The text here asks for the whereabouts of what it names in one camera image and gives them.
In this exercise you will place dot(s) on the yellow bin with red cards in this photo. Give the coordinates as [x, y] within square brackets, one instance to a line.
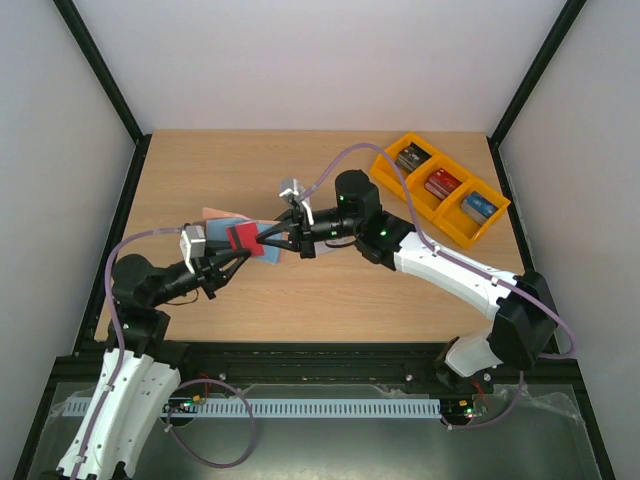
[424, 202]

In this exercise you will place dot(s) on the pink leather card holder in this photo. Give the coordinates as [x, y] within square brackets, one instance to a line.
[216, 221]

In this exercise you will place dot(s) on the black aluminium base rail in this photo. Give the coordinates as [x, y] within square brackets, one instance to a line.
[416, 366]

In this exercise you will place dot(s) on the right black frame post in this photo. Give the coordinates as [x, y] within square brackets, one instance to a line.
[552, 42]

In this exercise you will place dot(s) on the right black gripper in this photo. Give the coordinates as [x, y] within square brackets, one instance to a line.
[303, 231]

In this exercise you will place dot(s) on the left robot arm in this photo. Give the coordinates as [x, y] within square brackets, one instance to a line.
[140, 370]

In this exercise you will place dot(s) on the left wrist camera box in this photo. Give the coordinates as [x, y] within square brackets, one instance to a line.
[192, 244]

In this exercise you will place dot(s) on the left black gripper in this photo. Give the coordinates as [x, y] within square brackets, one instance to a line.
[206, 268]

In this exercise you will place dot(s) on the red card with black stripe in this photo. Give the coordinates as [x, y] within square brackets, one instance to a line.
[243, 236]

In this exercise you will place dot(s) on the black frame post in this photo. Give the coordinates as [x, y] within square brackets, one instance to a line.
[552, 42]
[81, 34]

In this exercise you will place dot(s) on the black card stack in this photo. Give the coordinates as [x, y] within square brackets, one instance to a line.
[411, 158]

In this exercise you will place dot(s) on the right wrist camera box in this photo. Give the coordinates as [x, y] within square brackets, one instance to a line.
[292, 192]

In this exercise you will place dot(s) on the red card stack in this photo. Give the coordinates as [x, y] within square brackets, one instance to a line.
[441, 184]

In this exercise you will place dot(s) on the yellow bin with black cards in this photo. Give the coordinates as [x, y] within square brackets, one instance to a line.
[389, 174]

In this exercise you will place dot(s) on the white slotted cable duct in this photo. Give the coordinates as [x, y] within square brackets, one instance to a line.
[384, 408]

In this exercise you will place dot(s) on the left black frame post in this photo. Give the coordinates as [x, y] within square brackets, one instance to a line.
[81, 34]

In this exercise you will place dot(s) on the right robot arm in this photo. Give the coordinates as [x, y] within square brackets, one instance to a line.
[520, 307]

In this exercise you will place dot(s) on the blue card stack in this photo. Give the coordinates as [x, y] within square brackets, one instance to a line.
[478, 208]

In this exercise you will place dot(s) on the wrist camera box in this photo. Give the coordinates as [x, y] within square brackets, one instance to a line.
[292, 192]
[192, 244]

